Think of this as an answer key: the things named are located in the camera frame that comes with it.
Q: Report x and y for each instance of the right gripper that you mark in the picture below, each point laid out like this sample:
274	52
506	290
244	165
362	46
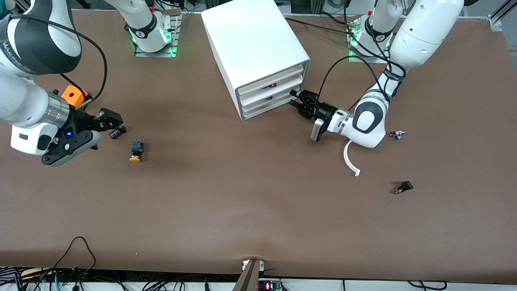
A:
82	120

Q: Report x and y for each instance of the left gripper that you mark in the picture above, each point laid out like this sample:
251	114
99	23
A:
324	110

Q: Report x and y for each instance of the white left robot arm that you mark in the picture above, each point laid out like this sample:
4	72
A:
420	32

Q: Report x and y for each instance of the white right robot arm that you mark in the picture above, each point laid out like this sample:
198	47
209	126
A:
24	101

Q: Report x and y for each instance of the yellow push button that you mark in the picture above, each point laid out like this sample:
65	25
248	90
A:
135	158

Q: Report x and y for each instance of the black terminal block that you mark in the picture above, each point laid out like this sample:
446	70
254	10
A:
119	134

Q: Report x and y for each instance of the white curved plastic arc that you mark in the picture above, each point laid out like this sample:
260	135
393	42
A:
345	157

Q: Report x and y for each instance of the device with red display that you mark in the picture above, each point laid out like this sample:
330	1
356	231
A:
268	286

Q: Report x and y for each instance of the orange button enclosure box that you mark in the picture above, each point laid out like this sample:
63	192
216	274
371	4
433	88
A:
74	95

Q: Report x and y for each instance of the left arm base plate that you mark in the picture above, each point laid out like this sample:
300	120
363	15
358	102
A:
363	59

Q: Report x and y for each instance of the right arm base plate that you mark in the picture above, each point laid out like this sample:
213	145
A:
145	54

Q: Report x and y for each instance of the small metal toggle switch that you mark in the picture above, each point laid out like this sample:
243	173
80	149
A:
398	135

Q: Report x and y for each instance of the small black rocker switch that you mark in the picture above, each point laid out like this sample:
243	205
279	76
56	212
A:
406	186

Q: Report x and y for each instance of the white post bracket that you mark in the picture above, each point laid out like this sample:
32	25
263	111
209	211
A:
244	265

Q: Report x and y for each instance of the brown camera mount post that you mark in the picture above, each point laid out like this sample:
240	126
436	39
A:
248	279

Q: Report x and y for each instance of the aluminium frame rail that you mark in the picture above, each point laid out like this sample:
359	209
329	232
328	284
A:
496	22

